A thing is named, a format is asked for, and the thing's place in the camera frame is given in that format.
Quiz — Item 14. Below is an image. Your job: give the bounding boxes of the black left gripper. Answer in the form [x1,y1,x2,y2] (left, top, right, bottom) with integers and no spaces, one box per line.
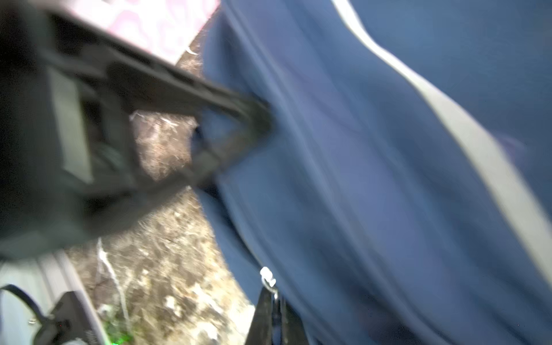
[0,3,139,262]

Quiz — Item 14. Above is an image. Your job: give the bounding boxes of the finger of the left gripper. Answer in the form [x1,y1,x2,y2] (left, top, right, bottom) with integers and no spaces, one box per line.
[86,126,270,239]
[47,12,271,129]

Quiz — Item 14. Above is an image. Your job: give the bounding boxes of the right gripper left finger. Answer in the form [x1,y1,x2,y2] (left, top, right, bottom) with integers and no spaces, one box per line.
[244,288,273,345]

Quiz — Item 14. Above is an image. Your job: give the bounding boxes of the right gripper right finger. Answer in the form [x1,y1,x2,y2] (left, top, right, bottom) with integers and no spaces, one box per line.
[280,298,308,345]

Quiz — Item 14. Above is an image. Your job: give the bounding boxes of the navy blue backpack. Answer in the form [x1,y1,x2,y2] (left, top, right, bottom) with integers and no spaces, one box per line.
[198,1,551,344]

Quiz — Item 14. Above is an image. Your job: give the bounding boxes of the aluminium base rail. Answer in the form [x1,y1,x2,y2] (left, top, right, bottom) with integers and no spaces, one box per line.
[1,251,110,344]

